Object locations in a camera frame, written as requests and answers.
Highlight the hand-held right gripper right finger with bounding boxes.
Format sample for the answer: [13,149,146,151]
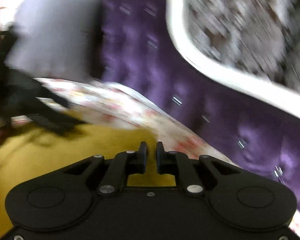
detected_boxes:
[155,141,241,197]

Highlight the mustard yellow cloth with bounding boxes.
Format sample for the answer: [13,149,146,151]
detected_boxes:
[0,123,177,239]

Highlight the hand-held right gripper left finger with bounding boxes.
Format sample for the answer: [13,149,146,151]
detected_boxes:
[62,141,148,197]

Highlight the purple tufted headboard white frame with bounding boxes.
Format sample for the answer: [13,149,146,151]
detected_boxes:
[86,0,300,222]

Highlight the brown damask curtain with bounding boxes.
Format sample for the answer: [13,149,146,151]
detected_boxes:
[181,0,300,98]

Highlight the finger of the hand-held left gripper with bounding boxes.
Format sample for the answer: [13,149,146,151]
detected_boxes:
[39,85,71,109]
[27,112,87,137]

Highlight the floral bedspread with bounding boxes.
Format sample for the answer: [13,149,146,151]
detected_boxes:
[11,77,241,168]

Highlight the grey pillow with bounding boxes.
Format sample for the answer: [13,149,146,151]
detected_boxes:
[4,0,103,83]

